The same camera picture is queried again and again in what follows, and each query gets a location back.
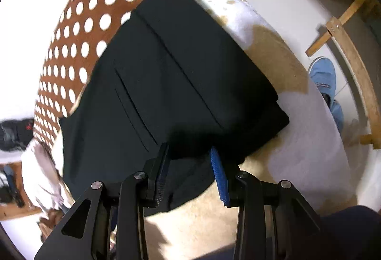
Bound pale pink garment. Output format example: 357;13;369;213
22;141;75;213

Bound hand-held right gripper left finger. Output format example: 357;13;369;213
34;142;171;260

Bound brown polka dot blanket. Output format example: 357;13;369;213
22;0;362;260

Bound blue shoe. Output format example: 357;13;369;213
308;57;345;134

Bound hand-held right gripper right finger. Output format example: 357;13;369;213
210;147;337;260

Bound wooden side table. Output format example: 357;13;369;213
0;160;44;221

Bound curved wooden frame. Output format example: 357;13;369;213
306;0;381;149

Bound black pants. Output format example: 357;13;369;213
58;0;290;209

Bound black backpack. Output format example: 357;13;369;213
0;119;35;151

